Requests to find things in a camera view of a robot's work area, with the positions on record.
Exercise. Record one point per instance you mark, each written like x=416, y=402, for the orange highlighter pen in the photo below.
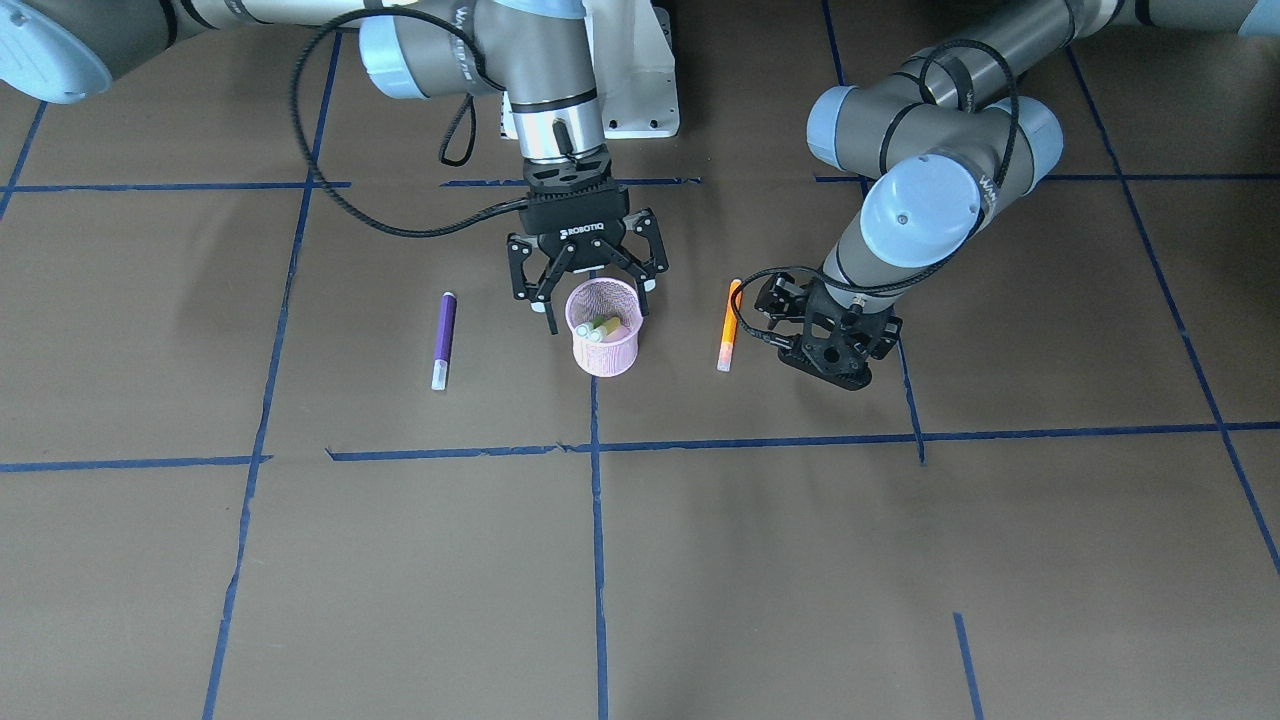
x=730, y=326

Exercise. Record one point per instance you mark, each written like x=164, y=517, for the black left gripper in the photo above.
x=774, y=298

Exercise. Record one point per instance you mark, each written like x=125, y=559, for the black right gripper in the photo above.
x=580, y=239

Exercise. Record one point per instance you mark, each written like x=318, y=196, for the green highlighter pen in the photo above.
x=583, y=328

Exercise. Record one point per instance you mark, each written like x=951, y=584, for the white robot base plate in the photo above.
x=633, y=55

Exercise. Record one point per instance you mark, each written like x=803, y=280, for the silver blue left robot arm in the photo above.
x=947, y=142

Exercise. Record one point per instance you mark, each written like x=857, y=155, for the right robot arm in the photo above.
x=70, y=51

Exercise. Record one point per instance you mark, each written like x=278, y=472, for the purple highlighter pen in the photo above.
x=443, y=342

